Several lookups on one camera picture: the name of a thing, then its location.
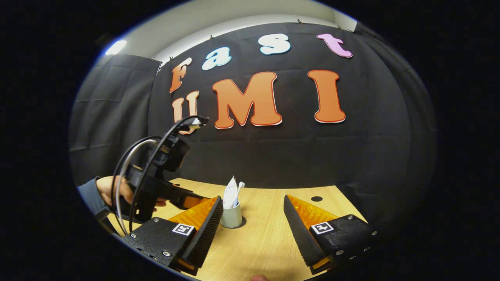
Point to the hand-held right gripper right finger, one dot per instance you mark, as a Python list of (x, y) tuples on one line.
[(300, 234)]

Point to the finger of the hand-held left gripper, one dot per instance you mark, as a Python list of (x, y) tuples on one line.
[(177, 197)]

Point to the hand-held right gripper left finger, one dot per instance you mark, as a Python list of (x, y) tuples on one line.
[(205, 234)]

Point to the pale blue cup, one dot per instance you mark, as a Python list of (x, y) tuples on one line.
[(231, 217)]

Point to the dark brown round coaster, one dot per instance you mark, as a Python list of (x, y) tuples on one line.
[(244, 223)]

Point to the white toothpaste tube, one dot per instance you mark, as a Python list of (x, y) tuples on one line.
[(229, 193)]

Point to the white toothbrush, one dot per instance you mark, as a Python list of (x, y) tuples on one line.
[(240, 187)]

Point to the wooden desktop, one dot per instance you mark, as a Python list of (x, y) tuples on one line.
[(258, 249)]

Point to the black desk grommet hole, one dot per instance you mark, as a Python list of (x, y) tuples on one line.
[(316, 198)]

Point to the black backdrop cloth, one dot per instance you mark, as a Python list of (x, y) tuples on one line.
[(273, 156)]

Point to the ceiling light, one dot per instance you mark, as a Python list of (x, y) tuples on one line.
[(116, 47)]

